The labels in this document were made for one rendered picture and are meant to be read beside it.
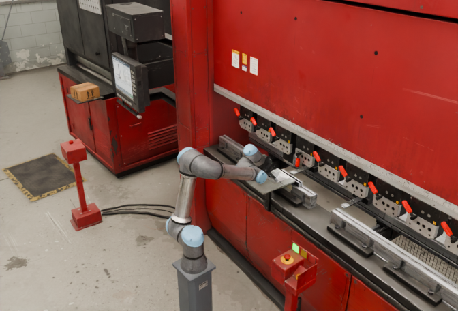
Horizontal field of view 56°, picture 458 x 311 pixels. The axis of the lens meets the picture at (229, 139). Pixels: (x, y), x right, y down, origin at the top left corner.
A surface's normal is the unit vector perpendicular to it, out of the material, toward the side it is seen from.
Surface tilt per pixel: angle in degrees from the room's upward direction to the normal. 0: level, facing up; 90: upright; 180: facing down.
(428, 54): 90
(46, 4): 90
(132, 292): 0
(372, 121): 90
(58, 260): 0
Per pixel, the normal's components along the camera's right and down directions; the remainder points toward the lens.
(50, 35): 0.63, 0.34
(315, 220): 0.00, -0.90
